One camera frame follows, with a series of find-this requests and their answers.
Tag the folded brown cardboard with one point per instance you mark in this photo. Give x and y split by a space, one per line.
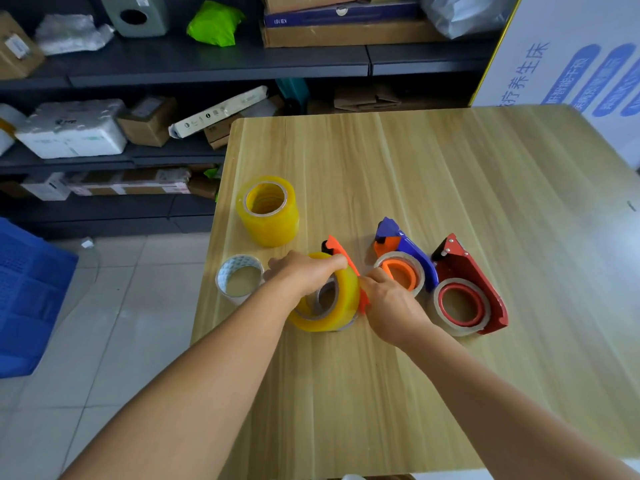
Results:
365 97

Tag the teal box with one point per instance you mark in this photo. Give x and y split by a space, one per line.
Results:
292 92

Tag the small white box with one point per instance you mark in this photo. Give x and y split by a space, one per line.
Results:
47 187

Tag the dark brown box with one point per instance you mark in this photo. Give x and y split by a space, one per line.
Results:
202 184

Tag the grey-green tissue box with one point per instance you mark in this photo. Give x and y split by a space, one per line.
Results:
150 14

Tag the person's left forearm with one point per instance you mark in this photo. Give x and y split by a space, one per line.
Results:
200 384

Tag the person's left fingers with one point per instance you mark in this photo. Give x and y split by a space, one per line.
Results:
327 267

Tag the tall yellow tape roll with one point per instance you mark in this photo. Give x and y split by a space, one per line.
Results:
270 222

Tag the person's right forearm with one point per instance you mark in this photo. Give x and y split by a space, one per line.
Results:
490 409

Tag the person's left hand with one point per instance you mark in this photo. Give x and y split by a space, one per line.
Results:
295 272

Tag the grey plastic bag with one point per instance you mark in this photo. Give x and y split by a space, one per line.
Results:
460 14

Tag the white foam box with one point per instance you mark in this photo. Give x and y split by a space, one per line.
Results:
70 129

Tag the white roll with yellow tape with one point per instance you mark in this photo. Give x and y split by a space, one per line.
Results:
7 127

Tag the white bubble wrap bundle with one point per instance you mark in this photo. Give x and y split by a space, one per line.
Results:
70 34

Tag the clear white tape roll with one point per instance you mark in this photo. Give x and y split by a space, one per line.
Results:
240 284

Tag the red tape dispenser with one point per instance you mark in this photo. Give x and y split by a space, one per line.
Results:
480 274

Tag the white board with blue print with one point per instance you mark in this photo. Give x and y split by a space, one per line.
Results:
560 49

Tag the small brown cardboard box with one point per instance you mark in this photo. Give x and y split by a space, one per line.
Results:
147 122

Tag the brown cardboard box with label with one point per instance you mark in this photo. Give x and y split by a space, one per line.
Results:
15 54

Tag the flat brown parcel with labels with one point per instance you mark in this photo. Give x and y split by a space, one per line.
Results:
130 182

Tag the blue plastic crate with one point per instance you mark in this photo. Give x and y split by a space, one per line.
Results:
30 299

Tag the person's right fingers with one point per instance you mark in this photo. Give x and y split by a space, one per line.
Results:
372 284

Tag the long white narrow box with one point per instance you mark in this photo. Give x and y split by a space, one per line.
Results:
220 110

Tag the flat wide cardboard box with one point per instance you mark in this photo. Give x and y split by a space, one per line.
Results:
350 34

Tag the person's right hand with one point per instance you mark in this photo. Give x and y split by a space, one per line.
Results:
392 309

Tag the empty cardboard tape core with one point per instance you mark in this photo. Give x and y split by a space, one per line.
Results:
419 267
462 328

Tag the yellow packing tape roll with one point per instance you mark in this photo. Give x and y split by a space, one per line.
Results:
345 299

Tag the green plastic bag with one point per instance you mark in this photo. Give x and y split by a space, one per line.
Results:
215 24

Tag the low brown cardboard box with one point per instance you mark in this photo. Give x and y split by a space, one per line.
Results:
220 133

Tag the blue tape dispenser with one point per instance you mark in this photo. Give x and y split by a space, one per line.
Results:
400 239

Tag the dark blue flat box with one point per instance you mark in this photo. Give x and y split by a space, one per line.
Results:
340 14

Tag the dark metal shelf unit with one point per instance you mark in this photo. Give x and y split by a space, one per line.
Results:
200 59

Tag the orange tape dispenser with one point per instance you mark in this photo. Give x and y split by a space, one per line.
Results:
342 250

